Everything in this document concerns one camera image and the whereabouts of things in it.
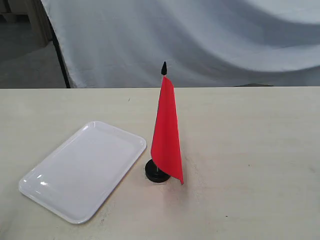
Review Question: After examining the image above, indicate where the red flag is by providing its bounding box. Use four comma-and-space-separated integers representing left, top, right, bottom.
150, 62, 184, 184

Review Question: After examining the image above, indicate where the white backdrop cloth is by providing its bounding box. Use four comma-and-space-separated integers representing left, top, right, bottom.
42, 0, 320, 88

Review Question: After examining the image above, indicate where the black backdrop stand pole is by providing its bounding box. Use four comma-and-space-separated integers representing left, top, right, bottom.
43, 5, 71, 89

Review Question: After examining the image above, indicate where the beige wooden furniture in background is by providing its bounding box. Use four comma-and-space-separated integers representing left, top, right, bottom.
0, 0, 52, 47

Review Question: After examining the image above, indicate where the white rectangular plastic tray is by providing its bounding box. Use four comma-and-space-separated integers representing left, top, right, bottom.
18, 121, 147, 224

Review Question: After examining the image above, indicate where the black round flag base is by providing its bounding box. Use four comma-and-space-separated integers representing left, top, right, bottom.
144, 159, 170, 183

